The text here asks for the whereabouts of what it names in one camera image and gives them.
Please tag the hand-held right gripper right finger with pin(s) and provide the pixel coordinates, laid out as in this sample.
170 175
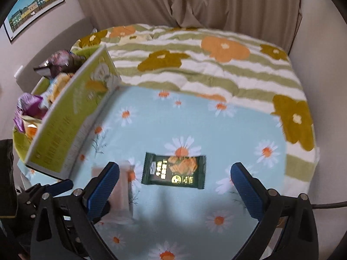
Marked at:
245 187

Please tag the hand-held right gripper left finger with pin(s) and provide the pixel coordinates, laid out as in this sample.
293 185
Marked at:
104 187

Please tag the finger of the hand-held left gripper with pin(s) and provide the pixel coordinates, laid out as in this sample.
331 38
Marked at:
63 186
105 209

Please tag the beige small packet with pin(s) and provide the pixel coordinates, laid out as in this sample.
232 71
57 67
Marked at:
123 189

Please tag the dark green cracker packet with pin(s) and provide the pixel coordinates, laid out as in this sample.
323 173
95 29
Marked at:
157 170

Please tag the white and orange snack bag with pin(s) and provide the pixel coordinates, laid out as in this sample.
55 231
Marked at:
31 130

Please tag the green cardboard box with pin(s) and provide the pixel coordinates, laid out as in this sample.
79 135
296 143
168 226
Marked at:
67 113

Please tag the purple snack bag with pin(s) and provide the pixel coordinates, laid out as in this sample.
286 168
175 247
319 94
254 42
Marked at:
27 105

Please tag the blue and yellow snack bag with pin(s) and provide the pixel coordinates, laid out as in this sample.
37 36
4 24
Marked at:
59 84

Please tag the light blue daisy cloth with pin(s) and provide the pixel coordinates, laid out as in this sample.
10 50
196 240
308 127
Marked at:
162 119

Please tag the green striped flower blanket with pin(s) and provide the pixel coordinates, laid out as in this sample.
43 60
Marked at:
217 67

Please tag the beige curtain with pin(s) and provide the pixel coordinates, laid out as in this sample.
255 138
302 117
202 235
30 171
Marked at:
217 2

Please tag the wall poster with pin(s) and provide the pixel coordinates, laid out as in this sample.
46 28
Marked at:
32 8

